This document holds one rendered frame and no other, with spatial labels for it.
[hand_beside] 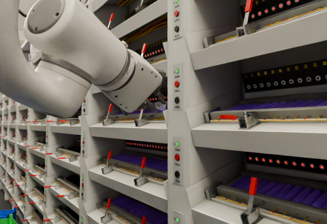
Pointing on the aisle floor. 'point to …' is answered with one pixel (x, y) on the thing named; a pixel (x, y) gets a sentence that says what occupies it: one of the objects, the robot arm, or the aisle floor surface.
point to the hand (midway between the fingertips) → (154, 101)
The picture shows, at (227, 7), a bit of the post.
